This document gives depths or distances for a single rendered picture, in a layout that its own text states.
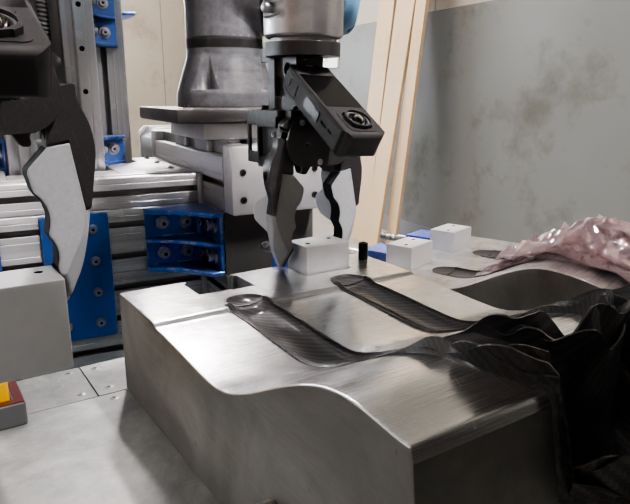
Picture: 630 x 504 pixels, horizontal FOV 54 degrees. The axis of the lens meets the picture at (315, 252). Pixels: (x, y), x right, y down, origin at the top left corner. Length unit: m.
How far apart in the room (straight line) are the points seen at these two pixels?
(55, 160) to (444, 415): 0.25
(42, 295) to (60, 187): 0.06
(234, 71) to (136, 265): 0.31
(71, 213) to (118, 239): 0.52
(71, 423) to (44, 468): 0.06
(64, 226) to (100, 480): 0.18
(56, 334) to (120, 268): 0.54
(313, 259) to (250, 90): 0.41
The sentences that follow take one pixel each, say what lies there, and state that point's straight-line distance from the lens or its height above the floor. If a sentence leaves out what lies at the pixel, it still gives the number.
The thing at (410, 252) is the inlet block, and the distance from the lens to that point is 0.74.
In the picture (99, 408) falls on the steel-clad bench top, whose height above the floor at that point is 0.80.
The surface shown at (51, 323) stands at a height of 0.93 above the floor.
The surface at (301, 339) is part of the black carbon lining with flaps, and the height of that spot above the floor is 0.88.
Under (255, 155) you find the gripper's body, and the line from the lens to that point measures 0.63.
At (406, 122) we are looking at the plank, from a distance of 4.20.
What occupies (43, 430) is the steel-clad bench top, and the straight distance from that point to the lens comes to 0.55.
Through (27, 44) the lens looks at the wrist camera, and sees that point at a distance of 0.30.
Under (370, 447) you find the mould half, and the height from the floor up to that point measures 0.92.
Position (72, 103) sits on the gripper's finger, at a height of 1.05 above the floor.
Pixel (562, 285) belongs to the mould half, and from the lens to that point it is 0.63.
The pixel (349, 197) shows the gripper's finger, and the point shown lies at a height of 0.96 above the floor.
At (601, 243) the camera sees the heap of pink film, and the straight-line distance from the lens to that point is 0.66.
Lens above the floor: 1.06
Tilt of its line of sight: 14 degrees down
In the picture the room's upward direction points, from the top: straight up
